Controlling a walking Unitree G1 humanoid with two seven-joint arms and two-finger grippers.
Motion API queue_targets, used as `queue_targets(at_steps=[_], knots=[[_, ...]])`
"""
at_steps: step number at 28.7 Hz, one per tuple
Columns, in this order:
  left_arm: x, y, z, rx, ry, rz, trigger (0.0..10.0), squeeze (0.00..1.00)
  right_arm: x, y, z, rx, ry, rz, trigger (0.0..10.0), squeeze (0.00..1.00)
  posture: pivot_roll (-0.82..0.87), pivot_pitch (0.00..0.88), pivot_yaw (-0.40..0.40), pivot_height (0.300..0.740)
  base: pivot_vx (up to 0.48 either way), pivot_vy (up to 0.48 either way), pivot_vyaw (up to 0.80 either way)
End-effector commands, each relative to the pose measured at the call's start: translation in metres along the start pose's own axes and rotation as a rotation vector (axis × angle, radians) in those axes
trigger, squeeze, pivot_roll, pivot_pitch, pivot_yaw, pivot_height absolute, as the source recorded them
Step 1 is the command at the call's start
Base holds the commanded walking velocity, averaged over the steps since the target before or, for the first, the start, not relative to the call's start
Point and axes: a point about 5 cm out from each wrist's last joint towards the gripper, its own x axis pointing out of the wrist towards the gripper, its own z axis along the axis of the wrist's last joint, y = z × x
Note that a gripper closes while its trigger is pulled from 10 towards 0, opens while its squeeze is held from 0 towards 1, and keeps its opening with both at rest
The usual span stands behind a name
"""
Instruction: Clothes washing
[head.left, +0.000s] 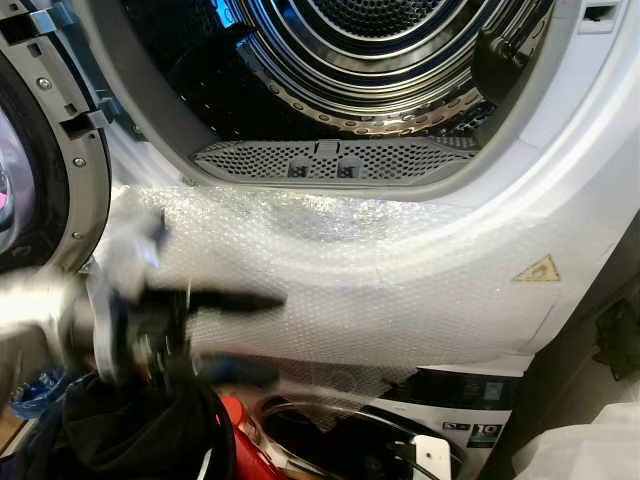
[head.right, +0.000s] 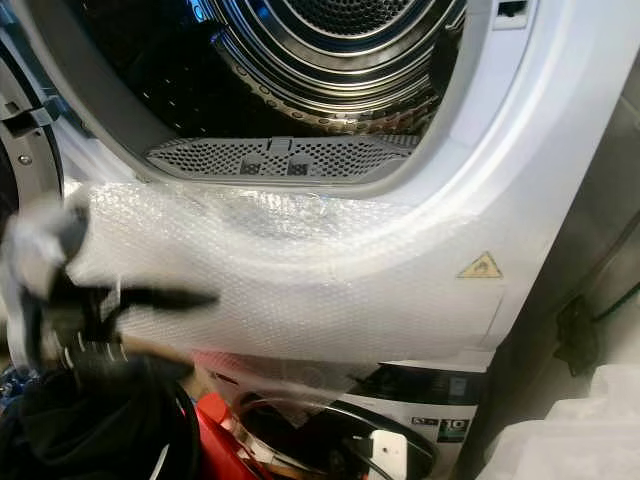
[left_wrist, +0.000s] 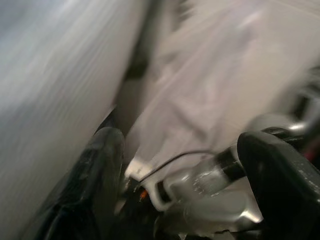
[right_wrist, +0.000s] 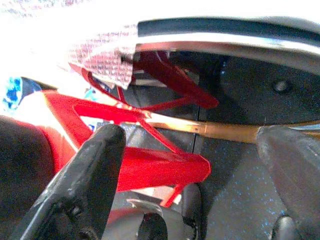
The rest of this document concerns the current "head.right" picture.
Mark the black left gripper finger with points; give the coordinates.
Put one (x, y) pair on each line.
(145, 371)
(165, 298)

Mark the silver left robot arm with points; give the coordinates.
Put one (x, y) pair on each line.
(18, 335)

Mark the white washing machine black panel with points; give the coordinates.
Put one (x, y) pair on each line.
(440, 400)

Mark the black garment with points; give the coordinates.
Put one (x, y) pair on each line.
(90, 430)

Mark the blue crumpled bag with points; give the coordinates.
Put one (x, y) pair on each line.
(10, 385)

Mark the red plastic laundry basket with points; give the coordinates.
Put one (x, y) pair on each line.
(222, 445)

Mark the round glass washer door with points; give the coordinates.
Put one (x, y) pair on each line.
(310, 445)

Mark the grey round dryer door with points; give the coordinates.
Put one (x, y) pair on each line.
(22, 150)

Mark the grey mesh lint filter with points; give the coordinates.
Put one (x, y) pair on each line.
(350, 157)

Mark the steel perforated dryer drum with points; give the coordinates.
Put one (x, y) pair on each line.
(350, 60)

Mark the yellow triangle warning sticker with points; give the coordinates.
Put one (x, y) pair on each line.
(481, 268)

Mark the black drum paddle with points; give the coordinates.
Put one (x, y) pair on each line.
(443, 62)

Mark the white front-loading dryer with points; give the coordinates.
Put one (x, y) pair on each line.
(550, 170)

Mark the white plastic bag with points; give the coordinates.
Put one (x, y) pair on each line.
(560, 435)

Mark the black wall plug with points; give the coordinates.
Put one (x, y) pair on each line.
(575, 335)

